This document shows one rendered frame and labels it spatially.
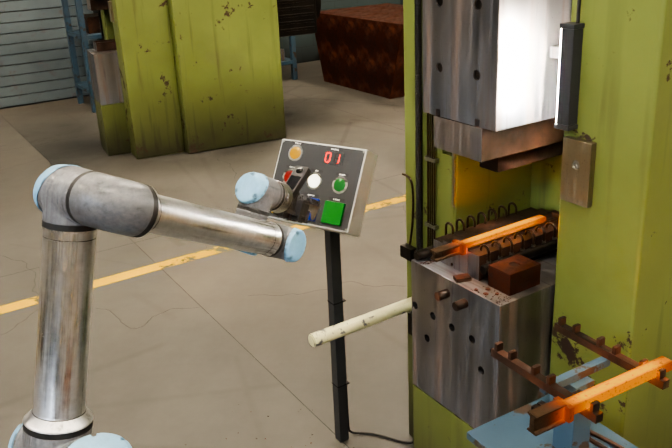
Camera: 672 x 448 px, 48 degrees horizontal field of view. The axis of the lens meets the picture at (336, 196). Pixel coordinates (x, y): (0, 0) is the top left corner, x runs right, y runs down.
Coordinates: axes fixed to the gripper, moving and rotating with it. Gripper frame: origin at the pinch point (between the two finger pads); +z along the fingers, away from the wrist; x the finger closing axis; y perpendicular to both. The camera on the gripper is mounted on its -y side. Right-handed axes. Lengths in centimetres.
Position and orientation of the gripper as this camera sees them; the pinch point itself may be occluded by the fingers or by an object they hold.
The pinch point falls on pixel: (317, 204)
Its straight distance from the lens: 237.1
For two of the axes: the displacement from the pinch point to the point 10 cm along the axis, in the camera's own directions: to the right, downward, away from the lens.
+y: -2.3, 9.7, -1.0
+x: 8.5, 1.4, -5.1
